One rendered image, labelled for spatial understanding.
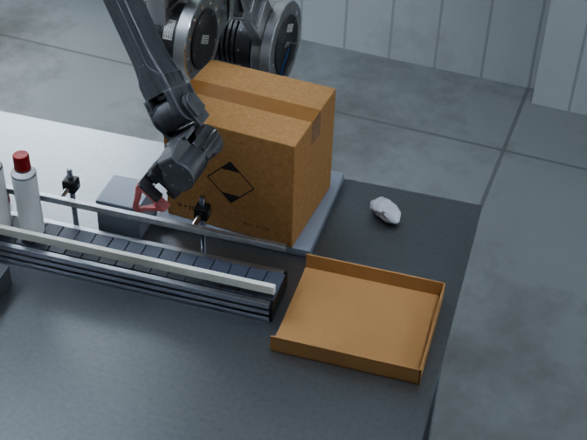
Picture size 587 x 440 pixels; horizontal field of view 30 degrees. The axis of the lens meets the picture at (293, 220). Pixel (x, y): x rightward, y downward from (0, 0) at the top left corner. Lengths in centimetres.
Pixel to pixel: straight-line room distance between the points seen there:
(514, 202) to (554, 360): 77
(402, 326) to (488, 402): 106
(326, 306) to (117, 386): 46
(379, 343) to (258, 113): 54
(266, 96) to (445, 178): 177
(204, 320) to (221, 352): 9
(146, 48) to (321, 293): 71
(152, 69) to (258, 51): 111
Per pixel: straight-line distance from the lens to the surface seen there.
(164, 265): 224
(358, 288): 231
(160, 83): 184
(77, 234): 239
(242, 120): 228
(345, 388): 211
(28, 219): 236
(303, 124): 227
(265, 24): 292
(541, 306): 358
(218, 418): 206
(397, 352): 218
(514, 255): 375
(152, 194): 191
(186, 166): 180
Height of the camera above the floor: 239
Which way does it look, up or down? 39 degrees down
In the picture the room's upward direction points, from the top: 2 degrees clockwise
